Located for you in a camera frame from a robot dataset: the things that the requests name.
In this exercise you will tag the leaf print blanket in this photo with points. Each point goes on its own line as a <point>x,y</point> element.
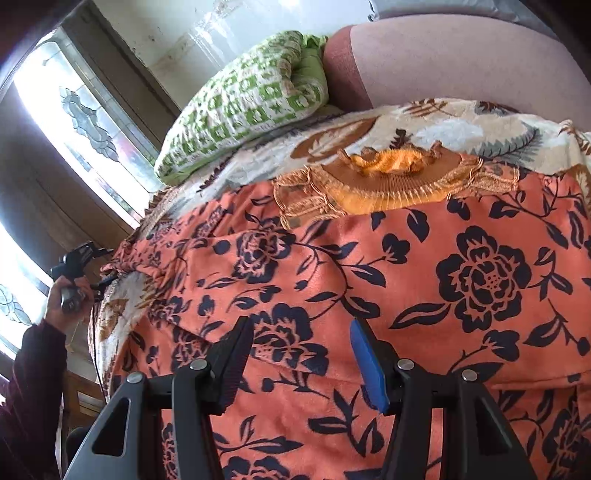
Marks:
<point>461,129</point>

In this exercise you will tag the pink bolster cushion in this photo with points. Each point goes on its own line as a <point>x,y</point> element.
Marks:
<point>461,64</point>

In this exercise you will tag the green checked pillow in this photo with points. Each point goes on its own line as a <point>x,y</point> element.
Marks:
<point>240,101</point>

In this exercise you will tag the grey pillow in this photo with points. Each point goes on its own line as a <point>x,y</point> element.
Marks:
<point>415,9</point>

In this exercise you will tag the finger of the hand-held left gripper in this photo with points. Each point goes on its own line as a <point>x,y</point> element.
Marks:
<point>90,249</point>
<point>104,285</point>

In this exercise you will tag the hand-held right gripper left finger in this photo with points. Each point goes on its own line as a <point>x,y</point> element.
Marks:
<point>233,362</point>

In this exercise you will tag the wooden furniture frame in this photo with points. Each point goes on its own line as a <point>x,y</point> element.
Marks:
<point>83,401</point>

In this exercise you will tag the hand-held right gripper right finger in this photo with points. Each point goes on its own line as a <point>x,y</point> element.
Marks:
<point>369,369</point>

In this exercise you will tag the patterned glass window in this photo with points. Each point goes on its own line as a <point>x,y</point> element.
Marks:
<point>69,106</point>

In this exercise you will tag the person's left hand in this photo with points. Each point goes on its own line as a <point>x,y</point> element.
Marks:
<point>57,311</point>

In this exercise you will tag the person's left forearm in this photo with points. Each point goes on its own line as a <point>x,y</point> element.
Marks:
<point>27,397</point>

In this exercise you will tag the orange floral dress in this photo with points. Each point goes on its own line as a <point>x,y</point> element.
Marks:
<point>415,277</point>

